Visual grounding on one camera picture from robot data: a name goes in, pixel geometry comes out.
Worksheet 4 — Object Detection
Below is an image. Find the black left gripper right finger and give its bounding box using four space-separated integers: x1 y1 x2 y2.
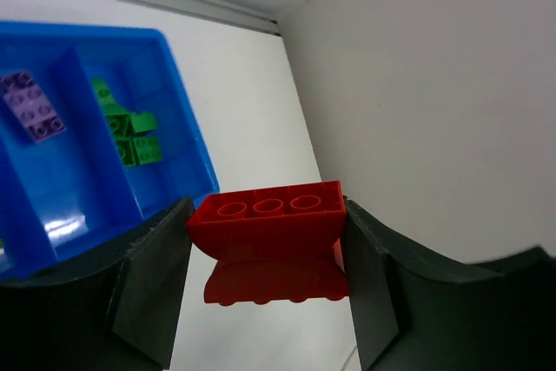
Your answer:
341 201 555 370

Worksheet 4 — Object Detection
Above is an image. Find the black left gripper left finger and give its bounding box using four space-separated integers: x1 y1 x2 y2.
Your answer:
1 197 194 370

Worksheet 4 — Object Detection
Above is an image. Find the red crown lego piece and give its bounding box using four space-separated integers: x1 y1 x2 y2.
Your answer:
187 181 347 263

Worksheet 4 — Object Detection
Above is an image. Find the green square lego brick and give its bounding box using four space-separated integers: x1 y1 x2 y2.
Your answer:
129 111 158 136

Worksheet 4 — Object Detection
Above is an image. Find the green curved lego brick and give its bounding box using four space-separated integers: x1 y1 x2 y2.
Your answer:
91 77 127 116

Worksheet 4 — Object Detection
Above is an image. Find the purple butterfly lego brick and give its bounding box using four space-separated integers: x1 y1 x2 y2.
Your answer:
1 70 66 143

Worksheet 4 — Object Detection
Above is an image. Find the green small lego brick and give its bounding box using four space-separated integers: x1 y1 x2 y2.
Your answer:
105 113 130 137

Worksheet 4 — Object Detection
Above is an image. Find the blue divided plastic bin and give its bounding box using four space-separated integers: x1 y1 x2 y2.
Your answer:
1 22 219 279

